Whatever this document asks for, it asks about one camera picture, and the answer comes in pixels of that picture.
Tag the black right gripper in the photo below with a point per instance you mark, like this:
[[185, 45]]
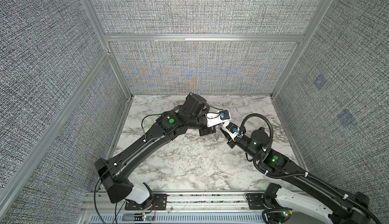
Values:
[[232, 143]]

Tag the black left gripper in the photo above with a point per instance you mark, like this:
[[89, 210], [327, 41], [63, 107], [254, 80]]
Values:
[[207, 131]]

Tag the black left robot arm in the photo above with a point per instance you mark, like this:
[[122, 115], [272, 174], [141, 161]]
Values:
[[193, 114]]

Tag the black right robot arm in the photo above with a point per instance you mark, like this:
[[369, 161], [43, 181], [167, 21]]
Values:
[[321, 200]]

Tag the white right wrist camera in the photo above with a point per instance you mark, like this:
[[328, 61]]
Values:
[[232, 127]]

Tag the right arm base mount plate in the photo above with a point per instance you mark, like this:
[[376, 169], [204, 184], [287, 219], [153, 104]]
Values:
[[258, 201]]

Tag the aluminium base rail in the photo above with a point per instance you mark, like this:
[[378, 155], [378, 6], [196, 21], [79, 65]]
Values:
[[199, 207]]

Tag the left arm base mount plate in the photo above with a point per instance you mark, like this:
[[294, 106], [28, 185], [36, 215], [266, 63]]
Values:
[[149, 201]]

